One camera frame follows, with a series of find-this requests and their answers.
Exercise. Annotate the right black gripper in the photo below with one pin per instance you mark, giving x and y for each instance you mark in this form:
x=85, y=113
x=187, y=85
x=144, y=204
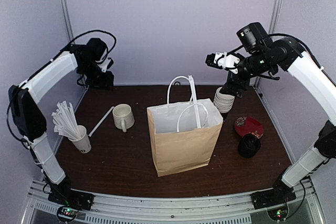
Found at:
x=233, y=89

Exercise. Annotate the left aluminium corner post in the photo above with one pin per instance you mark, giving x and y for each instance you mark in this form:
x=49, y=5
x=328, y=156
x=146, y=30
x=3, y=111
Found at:
x=67, y=21

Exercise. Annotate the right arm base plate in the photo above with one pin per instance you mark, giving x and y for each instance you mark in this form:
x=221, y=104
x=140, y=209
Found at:
x=273, y=199

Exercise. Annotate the white cup holding straws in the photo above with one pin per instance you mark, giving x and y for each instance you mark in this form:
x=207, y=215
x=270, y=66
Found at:
x=83, y=143

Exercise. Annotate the clear glass pitcher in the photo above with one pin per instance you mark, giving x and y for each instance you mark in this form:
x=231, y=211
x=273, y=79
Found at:
x=123, y=117

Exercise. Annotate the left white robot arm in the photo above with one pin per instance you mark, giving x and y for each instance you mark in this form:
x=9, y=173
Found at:
x=91, y=61

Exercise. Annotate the straw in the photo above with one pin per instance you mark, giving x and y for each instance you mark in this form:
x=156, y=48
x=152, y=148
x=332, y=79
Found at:
x=194, y=99
x=101, y=121

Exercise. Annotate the stack of black lids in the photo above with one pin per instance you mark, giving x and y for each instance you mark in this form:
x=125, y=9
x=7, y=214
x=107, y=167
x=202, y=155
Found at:
x=248, y=146

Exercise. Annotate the bundle of wrapped straws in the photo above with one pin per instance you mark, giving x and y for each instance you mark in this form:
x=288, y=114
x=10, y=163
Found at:
x=65, y=123

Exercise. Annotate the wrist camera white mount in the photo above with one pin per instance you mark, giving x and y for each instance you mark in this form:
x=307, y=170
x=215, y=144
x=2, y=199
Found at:
x=105, y=64
x=225, y=60

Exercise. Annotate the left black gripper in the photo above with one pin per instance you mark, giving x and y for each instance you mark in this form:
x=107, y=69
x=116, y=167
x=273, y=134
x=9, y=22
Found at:
x=105, y=83

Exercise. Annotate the stack of paper cups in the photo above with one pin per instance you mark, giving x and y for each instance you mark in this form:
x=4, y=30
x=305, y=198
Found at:
x=223, y=102

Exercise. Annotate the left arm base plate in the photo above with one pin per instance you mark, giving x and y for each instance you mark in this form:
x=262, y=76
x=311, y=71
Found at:
x=71, y=198

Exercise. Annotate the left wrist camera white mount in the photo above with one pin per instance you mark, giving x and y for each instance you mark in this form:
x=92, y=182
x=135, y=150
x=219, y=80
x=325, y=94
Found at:
x=105, y=64

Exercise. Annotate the red patterned plate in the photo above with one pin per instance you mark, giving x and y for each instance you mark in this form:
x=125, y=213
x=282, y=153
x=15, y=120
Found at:
x=246, y=125

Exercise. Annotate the brown paper takeout bag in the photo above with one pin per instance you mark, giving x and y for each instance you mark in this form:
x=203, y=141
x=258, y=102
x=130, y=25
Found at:
x=177, y=144

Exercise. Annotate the aluminium front rail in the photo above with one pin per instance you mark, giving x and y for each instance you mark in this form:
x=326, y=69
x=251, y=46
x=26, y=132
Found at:
x=235, y=208

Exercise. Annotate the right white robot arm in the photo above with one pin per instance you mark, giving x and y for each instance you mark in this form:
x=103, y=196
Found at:
x=261, y=52

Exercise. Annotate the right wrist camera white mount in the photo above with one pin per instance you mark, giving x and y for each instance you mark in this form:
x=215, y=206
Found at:
x=225, y=60

